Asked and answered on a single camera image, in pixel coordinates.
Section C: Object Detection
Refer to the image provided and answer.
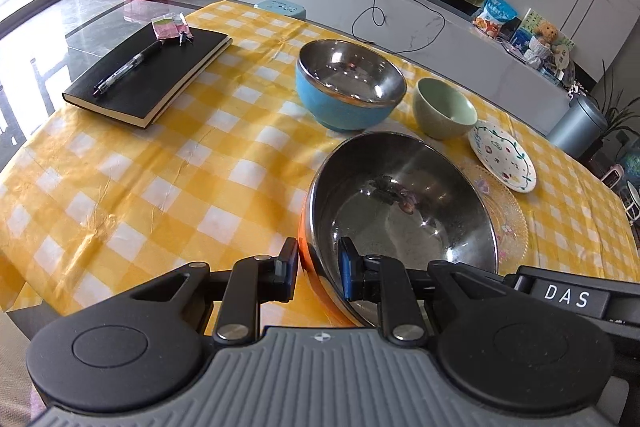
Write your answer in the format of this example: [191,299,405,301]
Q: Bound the blue snack bag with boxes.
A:
[472,0,518,39]

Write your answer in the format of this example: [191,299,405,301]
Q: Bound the green potted plant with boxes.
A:
[590,65,639,158]

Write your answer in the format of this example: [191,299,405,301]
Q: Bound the teddy bear toy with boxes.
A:
[524,20,559,67]

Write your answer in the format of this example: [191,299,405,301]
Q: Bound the black cable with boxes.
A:
[350,0,447,56]

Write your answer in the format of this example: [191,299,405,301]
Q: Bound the light blue plastic stool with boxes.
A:
[254,0,307,20]

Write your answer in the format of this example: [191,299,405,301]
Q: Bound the large orange steel bowl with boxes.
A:
[298,131,498,326]

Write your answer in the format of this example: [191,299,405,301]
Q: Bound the pink packet with clips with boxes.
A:
[151,13,193,46]

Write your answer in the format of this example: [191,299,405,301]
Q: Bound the blue steel bowl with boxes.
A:
[295,39,407,132]

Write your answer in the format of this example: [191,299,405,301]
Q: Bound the yellow checkered tablecloth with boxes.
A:
[1,1,639,314]

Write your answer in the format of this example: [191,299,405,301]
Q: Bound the clear glass patterned plate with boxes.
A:
[462,165,528,273]

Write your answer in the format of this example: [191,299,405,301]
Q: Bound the white marble tv cabinet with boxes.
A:
[236,0,568,134]

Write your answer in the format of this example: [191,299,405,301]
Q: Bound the black notebook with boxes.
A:
[63,25,232,129]

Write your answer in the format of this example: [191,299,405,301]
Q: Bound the grey trash bin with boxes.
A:
[547,95,608,159]

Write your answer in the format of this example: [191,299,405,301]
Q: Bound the green ceramic bowl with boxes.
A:
[412,78,478,141]

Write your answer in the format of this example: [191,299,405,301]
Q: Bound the black pen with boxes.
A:
[92,40,164,98]

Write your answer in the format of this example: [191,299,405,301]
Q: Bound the white fruit pattern plate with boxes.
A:
[468,120,537,194]

